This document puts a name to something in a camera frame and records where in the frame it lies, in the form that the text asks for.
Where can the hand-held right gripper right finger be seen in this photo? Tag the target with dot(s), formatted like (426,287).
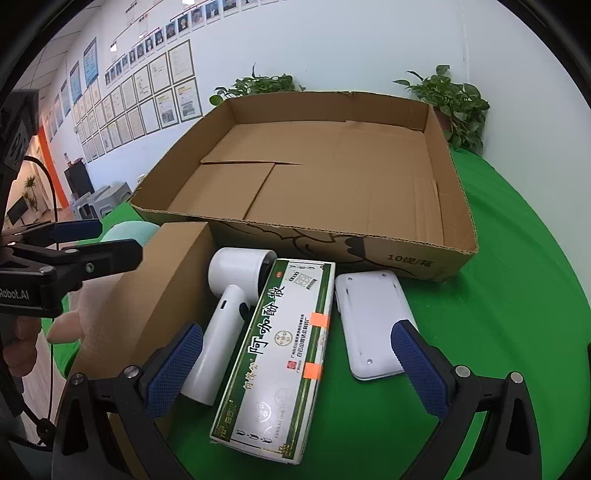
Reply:
(418,364)

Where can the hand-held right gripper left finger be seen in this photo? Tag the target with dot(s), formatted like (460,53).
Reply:
(178,364)

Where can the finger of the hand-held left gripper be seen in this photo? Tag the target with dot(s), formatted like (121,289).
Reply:
(111,258)
(74,230)

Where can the white hair dryer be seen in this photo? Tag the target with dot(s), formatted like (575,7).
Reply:
(221,337)

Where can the small brown cardboard box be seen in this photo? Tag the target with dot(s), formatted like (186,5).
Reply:
(157,286)

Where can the large cardboard box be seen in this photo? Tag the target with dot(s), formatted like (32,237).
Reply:
(351,184)

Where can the person's left hand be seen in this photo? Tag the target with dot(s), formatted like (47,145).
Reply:
(18,346)

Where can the pastel plush toy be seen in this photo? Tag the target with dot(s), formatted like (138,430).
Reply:
(127,230)

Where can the grey plastic stools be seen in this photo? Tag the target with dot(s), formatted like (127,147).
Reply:
(104,198)

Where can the black cabinet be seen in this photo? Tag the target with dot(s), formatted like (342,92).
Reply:
(78,180)

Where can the white flat plastic device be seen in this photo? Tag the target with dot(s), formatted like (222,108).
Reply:
(369,318)

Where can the green and white medicine box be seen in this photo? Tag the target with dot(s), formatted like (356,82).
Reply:
(277,360)

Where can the green potted plant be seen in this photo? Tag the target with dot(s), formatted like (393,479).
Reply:
(450,99)
(258,87)

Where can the row of portrait photos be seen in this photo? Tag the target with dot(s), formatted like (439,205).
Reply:
(184,23)

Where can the blue wall poster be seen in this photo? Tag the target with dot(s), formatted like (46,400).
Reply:
(91,62)
(75,83)
(65,98)

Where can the wall of framed certificates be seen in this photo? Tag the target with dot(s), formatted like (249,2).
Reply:
(138,106)

